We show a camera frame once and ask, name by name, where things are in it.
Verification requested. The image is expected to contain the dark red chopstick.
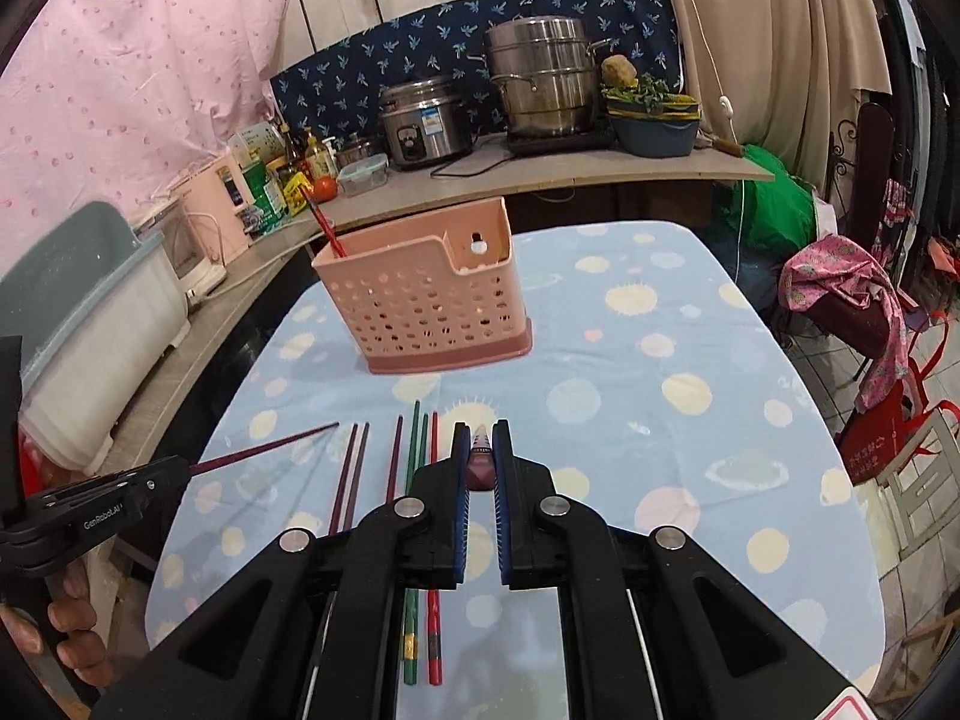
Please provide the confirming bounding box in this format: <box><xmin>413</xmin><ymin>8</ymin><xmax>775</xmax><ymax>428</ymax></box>
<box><xmin>385</xmin><ymin>415</ymin><xmax>404</xmax><ymax>505</ymax></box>
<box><xmin>190</xmin><ymin>424</ymin><xmax>340</xmax><ymax>475</ymax></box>

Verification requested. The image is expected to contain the pink perforated plastic basket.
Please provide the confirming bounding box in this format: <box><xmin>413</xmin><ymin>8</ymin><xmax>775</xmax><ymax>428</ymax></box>
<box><xmin>311</xmin><ymin>196</ymin><xmax>535</xmax><ymax>376</ymax></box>

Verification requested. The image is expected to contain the navy leaf print cloth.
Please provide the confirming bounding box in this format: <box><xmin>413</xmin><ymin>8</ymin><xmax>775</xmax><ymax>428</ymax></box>
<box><xmin>268</xmin><ymin>0</ymin><xmax>685</xmax><ymax>166</ymax></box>

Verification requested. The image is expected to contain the red bag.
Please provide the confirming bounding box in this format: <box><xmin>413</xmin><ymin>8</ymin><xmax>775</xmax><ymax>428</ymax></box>
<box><xmin>836</xmin><ymin>356</ymin><xmax>960</xmax><ymax>488</ymax></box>

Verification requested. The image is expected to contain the white cord with switch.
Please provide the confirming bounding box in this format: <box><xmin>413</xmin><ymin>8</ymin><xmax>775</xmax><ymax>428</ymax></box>
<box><xmin>667</xmin><ymin>0</ymin><xmax>740</xmax><ymax>121</ymax></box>

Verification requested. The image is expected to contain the black induction cooker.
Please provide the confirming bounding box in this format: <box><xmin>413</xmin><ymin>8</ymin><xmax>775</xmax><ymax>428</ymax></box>
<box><xmin>504</xmin><ymin>124</ymin><xmax>617</xmax><ymax>158</ymax></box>

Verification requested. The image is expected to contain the pink kitchen appliance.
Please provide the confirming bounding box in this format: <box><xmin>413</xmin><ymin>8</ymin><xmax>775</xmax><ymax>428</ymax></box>
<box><xmin>176</xmin><ymin>154</ymin><xmax>252</xmax><ymax>263</ymax></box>

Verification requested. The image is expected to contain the pink dotted sheet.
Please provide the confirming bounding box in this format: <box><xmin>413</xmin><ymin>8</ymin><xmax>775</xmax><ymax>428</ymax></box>
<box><xmin>0</xmin><ymin>0</ymin><xmax>297</xmax><ymax>241</ymax></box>

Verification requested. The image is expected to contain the brown chopstick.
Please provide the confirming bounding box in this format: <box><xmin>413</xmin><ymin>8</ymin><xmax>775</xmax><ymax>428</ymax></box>
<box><xmin>465</xmin><ymin>424</ymin><xmax>497</xmax><ymax>490</ymax></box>

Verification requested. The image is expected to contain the chair with floral cloth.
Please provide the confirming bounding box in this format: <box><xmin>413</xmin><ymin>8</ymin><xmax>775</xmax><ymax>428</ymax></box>
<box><xmin>778</xmin><ymin>234</ymin><xmax>912</xmax><ymax>413</ymax></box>

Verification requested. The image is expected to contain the dark wooden chair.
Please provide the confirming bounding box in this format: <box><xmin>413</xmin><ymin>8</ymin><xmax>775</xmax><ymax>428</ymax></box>
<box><xmin>829</xmin><ymin>101</ymin><xmax>908</xmax><ymax>361</ymax></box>

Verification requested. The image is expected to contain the white kitchen appliance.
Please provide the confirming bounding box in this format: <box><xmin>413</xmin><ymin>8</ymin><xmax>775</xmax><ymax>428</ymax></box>
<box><xmin>135</xmin><ymin>199</ymin><xmax>227</xmax><ymax>302</ymax></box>

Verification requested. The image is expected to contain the white green packet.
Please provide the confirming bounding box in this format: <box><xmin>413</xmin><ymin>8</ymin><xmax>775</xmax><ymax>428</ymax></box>
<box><xmin>229</xmin><ymin>124</ymin><xmax>282</xmax><ymax>167</ymax></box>

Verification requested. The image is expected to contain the black power cable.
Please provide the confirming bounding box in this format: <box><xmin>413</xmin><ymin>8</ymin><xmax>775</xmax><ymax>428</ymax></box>
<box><xmin>431</xmin><ymin>131</ymin><xmax>511</xmax><ymax>179</ymax></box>

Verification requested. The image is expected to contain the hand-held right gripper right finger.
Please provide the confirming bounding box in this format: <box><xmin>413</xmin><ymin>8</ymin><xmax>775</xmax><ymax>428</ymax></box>
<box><xmin>491</xmin><ymin>418</ymin><xmax>863</xmax><ymax>720</ymax></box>

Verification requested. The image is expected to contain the person's left hand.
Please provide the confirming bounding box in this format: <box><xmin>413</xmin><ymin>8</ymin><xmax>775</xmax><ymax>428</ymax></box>
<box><xmin>0</xmin><ymin>555</ymin><xmax>110</xmax><ymax>691</ymax></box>

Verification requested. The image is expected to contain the yellow oil bottle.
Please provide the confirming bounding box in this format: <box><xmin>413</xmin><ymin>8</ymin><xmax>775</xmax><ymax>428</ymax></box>
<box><xmin>304</xmin><ymin>131</ymin><xmax>338</xmax><ymax>181</ymax></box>

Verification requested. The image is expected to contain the white dish box grey lid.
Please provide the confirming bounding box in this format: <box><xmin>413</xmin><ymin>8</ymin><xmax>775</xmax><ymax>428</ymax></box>
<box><xmin>0</xmin><ymin>201</ymin><xmax>192</xmax><ymax>470</ymax></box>

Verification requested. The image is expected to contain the blue plastic basin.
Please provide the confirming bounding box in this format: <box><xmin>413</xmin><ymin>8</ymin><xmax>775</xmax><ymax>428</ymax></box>
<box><xmin>606</xmin><ymin>109</ymin><xmax>702</xmax><ymax>160</ymax></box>

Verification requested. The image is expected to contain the steel steamer pot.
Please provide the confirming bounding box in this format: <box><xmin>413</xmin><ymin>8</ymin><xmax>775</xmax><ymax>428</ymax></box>
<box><xmin>484</xmin><ymin>15</ymin><xmax>612</xmax><ymax>137</ymax></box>

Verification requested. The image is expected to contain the green plastic bag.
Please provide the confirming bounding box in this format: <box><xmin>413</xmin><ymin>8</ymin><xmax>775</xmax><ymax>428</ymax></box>
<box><xmin>731</xmin><ymin>144</ymin><xmax>818</xmax><ymax>256</ymax></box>

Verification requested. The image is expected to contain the beige curtain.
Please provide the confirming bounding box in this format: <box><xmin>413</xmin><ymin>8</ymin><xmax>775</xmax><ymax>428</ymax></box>
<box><xmin>652</xmin><ymin>0</ymin><xmax>893</xmax><ymax>188</ymax></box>

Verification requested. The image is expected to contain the small steel pot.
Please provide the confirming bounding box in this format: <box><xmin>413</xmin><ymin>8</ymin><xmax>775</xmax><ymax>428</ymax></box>
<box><xmin>334</xmin><ymin>133</ymin><xmax>380</xmax><ymax>170</ymax></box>

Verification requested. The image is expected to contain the clear food container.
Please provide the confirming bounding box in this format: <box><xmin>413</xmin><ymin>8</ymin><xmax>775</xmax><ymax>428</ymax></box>
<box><xmin>336</xmin><ymin>154</ymin><xmax>389</xmax><ymax>197</ymax></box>

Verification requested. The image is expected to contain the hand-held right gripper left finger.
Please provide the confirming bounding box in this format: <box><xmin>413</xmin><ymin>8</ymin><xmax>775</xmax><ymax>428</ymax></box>
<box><xmin>90</xmin><ymin>420</ymin><xmax>473</xmax><ymax>720</ymax></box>

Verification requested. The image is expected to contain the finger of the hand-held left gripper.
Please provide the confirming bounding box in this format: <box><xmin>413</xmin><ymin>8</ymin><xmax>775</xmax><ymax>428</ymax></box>
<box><xmin>112</xmin><ymin>456</ymin><xmax>190</xmax><ymax>522</ymax></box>

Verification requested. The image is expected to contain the steel rice cooker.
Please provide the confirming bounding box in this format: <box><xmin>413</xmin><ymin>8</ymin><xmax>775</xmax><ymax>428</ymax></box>
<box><xmin>377</xmin><ymin>76</ymin><xmax>475</xmax><ymax>170</ymax></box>

